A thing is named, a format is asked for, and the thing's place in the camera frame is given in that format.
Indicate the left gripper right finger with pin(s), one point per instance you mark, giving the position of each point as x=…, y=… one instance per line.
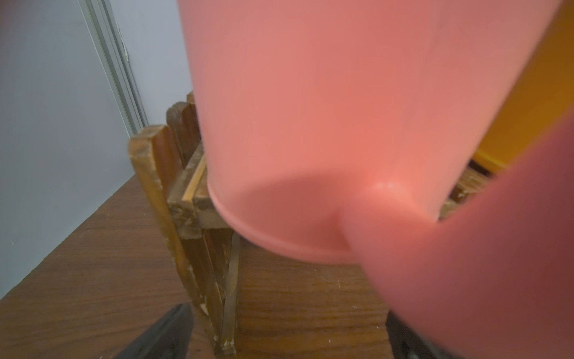
x=407, y=344

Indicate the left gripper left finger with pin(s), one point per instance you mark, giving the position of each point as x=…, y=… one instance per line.
x=168, y=338

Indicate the wooden two-tier shelf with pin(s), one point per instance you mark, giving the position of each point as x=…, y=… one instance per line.
x=250, y=302

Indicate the yellow watering can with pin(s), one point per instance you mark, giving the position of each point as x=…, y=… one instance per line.
x=540, y=97

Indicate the pink watering can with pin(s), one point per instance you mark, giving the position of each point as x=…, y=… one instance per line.
x=335, y=130

